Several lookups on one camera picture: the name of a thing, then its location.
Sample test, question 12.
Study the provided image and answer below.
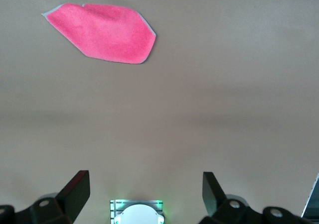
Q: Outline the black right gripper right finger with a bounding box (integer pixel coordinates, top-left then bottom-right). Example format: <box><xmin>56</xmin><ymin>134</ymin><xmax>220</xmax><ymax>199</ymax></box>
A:
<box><xmin>199</xmin><ymin>172</ymin><xmax>319</xmax><ymax>224</ymax></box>

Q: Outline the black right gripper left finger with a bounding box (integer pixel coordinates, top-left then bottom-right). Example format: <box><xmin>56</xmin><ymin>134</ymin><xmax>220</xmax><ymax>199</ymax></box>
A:
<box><xmin>0</xmin><ymin>170</ymin><xmax>91</xmax><ymax>224</ymax></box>

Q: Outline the pink towel with grey back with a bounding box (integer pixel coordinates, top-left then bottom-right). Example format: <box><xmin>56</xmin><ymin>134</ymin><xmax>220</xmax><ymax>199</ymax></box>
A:
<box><xmin>41</xmin><ymin>2</ymin><xmax>157</xmax><ymax>65</ymax></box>

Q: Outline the brown table cover sheet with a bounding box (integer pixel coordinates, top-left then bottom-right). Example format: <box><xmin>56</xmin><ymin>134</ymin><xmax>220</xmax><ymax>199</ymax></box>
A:
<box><xmin>0</xmin><ymin>0</ymin><xmax>319</xmax><ymax>224</ymax></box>

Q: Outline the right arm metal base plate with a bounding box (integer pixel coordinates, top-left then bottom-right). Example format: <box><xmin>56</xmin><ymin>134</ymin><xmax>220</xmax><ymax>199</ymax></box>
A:
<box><xmin>109</xmin><ymin>199</ymin><xmax>164</xmax><ymax>224</ymax></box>

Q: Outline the aluminium table frame profile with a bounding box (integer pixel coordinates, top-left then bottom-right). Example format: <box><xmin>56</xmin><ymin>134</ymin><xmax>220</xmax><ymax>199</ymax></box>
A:
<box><xmin>301</xmin><ymin>173</ymin><xmax>319</xmax><ymax>220</ymax></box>

